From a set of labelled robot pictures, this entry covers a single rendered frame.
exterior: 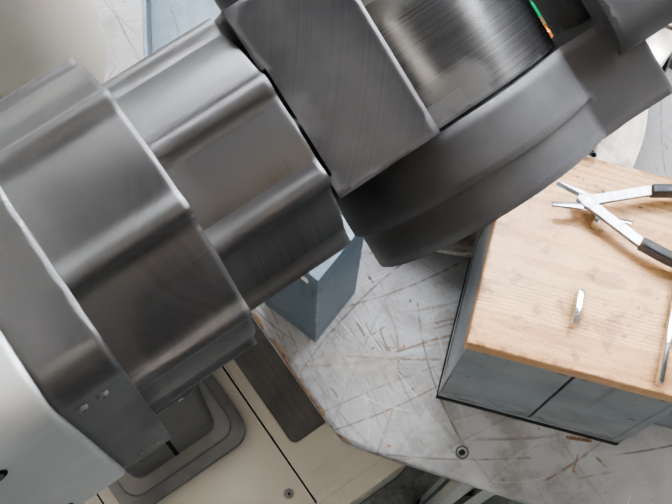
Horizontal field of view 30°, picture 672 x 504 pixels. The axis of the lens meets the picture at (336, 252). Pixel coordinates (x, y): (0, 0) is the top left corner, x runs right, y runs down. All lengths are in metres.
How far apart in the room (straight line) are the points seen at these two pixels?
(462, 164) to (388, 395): 1.01
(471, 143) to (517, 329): 0.74
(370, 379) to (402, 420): 0.05
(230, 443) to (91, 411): 1.54
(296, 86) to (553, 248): 0.79
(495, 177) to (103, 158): 0.10
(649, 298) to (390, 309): 0.35
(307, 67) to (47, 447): 0.11
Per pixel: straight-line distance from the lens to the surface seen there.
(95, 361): 0.26
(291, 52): 0.31
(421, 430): 1.33
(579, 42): 0.36
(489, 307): 1.07
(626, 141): 1.43
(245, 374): 1.86
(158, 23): 1.20
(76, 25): 0.49
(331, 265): 1.10
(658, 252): 1.08
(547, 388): 1.17
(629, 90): 0.36
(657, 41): 1.15
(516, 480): 1.33
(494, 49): 0.34
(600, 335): 1.08
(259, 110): 0.30
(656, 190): 1.09
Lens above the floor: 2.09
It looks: 74 degrees down
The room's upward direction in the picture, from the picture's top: 5 degrees clockwise
